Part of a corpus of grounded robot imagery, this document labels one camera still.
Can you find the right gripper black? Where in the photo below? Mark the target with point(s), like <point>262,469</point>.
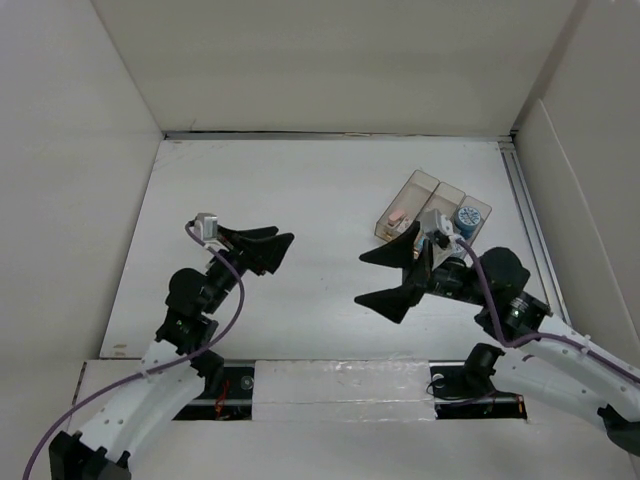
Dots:
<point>394,302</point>

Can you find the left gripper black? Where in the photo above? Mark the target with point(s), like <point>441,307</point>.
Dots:
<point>255,255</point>

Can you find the white staples box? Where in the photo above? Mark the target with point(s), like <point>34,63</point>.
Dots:
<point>403,225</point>

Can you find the blue jar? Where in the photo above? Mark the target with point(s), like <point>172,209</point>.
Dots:
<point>468,219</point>

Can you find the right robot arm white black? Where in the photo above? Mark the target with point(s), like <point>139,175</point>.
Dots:
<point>534,353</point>

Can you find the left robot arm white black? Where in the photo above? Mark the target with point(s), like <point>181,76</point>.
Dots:
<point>179,364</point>

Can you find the clear three-compartment organizer tray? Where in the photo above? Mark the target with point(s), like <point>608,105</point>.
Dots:
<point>420,193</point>

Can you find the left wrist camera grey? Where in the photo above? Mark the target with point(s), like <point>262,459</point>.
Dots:
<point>205,227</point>

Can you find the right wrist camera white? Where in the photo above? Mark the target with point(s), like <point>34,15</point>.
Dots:
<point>437,225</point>

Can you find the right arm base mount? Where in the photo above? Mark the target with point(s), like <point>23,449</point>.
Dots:
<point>462,390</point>

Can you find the aluminium rail back edge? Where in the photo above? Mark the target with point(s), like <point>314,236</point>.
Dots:
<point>292,135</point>

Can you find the aluminium rail right side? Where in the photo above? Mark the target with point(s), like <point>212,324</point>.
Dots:
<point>545,272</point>

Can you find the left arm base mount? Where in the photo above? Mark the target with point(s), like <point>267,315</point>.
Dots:
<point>227,394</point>

